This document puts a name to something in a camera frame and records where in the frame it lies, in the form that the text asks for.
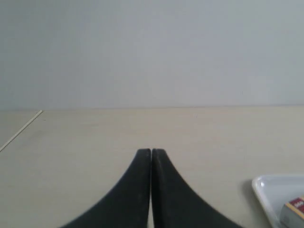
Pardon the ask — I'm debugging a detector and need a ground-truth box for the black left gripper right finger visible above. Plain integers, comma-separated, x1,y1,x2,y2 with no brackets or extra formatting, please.
152,149,240,228

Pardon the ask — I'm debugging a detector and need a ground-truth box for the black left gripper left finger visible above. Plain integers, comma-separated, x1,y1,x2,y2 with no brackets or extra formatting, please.
63,149,151,228

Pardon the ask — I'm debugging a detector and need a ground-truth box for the white and red medicine box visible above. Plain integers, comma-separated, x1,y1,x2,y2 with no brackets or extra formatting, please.
280,196,304,228

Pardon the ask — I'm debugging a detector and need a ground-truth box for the white plastic tray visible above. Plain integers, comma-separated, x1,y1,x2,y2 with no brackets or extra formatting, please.
252,174,304,228

